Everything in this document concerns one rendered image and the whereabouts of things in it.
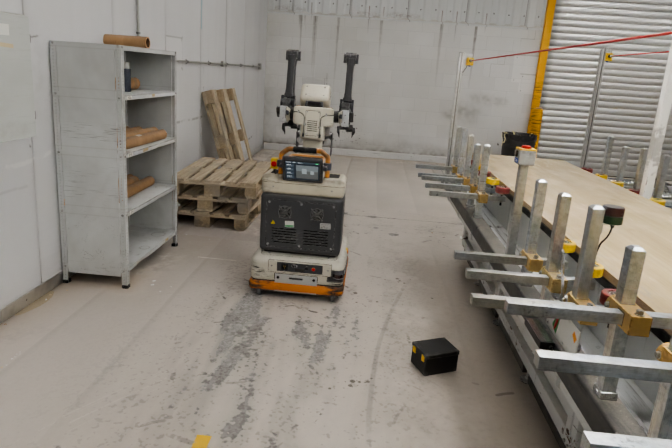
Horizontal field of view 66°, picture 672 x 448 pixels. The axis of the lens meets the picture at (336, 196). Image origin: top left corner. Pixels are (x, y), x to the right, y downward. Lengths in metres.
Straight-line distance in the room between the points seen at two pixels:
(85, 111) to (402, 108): 6.77
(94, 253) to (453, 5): 7.47
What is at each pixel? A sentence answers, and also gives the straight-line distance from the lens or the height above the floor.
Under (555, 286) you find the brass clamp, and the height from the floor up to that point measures 0.83.
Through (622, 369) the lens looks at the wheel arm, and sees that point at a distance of 1.23.
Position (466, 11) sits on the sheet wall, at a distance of 9.66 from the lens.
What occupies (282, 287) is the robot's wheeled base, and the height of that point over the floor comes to 0.09.
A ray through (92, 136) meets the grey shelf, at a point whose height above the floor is 0.99.
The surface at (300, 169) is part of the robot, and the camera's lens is 3.26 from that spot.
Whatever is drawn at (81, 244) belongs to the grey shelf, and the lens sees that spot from 3.77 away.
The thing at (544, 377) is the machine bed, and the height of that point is 0.17.
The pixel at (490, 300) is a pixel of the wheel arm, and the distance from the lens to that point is 1.64.
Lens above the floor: 1.49
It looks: 13 degrees down
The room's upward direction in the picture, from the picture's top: 4 degrees clockwise
